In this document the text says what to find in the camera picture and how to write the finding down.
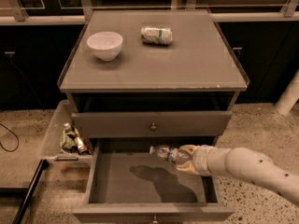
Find brass middle drawer knob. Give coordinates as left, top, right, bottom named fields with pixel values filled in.
left=151, top=216, right=159, bottom=224

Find clear plastic water bottle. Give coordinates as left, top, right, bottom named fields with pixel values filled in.
left=149, top=145, right=192, bottom=165

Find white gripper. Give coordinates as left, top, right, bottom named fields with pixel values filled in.
left=176, top=145, right=215, bottom=176

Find grey drawer cabinet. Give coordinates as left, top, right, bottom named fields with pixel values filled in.
left=57, top=9, right=250, bottom=224

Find grey upper drawer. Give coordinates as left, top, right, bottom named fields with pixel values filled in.
left=72, top=111, right=232, bottom=138

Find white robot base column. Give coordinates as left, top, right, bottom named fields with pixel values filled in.
left=275, top=70, right=299, bottom=115

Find brass upper drawer knob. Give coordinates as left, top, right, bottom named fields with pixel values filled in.
left=150, top=123, right=158, bottom=132

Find small bottles in bin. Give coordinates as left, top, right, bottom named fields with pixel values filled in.
left=60, top=122, right=91, bottom=155

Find brass drawer knob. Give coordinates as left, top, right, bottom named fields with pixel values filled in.
left=151, top=216, right=159, bottom=224
left=150, top=123, right=158, bottom=132

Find black floor cable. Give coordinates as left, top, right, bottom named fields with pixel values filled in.
left=0, top=121, right=21, bottom=152

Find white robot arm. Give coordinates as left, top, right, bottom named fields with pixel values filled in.
left=175, top=145, right=299, bottom=206

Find white railing frame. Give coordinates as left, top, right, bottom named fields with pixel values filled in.
left=0, top=0, right=299, bottom=25

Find white ceramic bowl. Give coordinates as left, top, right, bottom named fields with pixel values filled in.
left=87, top=32, right=123, bottom=62

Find grey open middle drawer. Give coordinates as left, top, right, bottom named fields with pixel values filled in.
left=73, top=140, right=234, bottom=224

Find clear plastic storage bin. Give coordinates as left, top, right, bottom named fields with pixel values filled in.
left=39, top=100, right=93, bottom=167

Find black floor rail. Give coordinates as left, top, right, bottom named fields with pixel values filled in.
left=12, top=160, right=49, bottom=224

